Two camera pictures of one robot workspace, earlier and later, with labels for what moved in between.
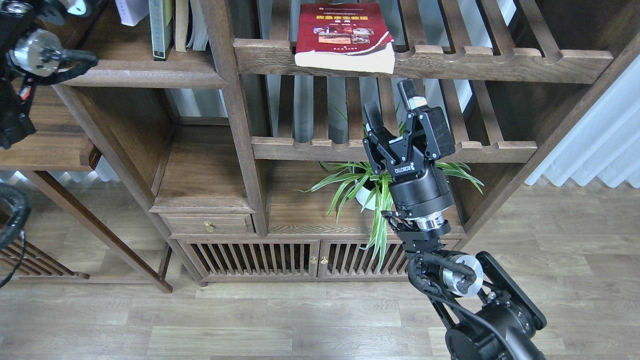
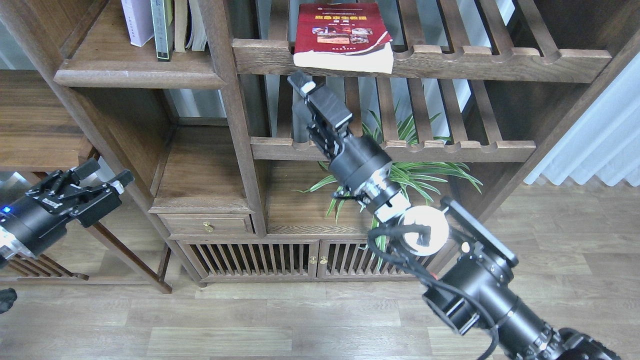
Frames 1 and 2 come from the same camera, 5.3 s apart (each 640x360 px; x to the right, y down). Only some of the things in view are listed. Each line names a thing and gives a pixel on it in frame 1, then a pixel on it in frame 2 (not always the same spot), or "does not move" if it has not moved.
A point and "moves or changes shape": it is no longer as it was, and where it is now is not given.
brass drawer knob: (208, 227) does not move
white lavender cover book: (131, 12) moves or changes shape
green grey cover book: (161, 14) does not move
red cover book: (351, 36) does not move
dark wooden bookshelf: (241, 122) does not move
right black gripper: (419, 189) -> (364, 167)
